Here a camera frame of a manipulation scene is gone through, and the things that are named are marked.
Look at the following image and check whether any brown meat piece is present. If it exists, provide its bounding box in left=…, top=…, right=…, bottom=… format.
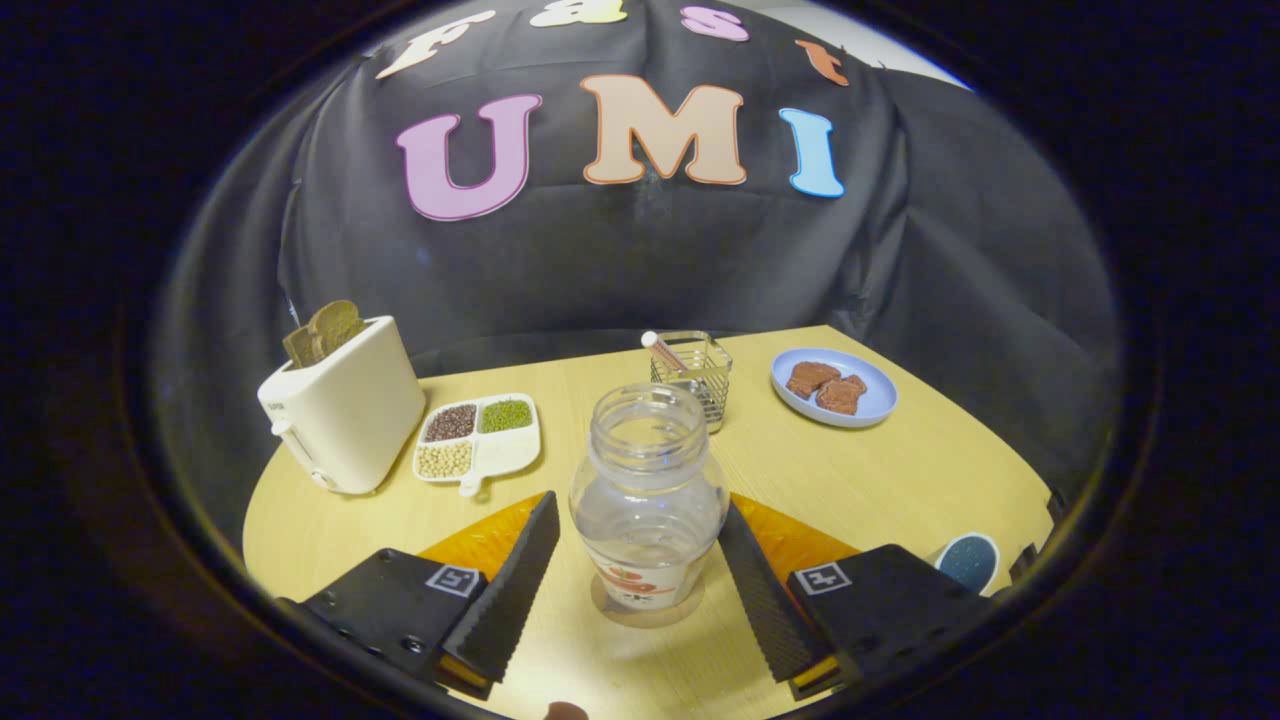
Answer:
left=815, top=374, right=868, bottom=416
left=785, top=361, right=843, bottom=400

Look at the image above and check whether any white toaster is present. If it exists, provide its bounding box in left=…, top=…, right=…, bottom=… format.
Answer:
left=257, top=315, right=428, bottom=496

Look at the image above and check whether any light blue plate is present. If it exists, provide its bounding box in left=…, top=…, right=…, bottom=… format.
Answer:
left=770, top=347, right=899, bottom=429

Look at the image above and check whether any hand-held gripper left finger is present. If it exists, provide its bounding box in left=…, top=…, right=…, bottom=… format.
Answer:
left=280, top=490, right=561, bottom=701

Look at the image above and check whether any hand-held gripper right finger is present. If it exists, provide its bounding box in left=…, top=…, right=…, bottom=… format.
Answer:
left=718, top=495, right=991, bottom=701

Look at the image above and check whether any white divided bean dish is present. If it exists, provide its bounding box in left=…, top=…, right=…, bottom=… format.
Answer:
left=412, top=393, right=543, bottom=498

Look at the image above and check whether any metal wire basket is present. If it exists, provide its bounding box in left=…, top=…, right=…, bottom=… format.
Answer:
left=650, top=330, right=733, bottom=435

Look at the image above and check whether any pink white pen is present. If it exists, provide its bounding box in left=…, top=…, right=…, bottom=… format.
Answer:
left=641, top=331, right=691, bottom=373

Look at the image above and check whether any wooden table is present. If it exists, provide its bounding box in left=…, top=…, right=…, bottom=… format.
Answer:
left=243, top=325, right=1061, bottom=720

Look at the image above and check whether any clear glass juice bottle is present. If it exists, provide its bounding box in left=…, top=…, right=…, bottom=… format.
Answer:
left=570, top=383, right=731, bottom=611

